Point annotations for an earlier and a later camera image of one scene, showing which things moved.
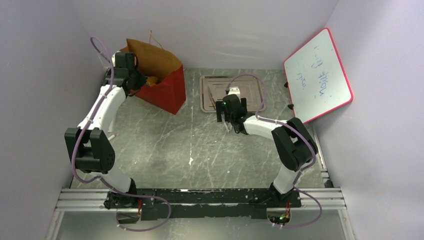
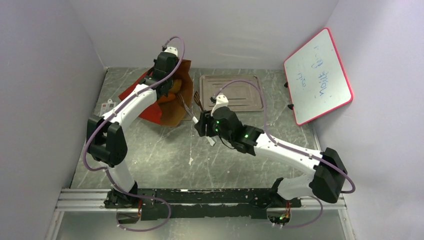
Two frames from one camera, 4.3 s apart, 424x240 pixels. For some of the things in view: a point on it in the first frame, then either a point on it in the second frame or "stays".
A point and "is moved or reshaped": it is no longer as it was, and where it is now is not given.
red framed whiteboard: (317, 80) stays
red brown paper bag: (169, 93) is moved or reshaped
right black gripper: (219, 111) -> (202, 123)
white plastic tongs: (222, 116) is moved or reshaped
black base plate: (214, 203) stays
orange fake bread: (152, 81) is moved or reshaped
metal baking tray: (213, 88) stays
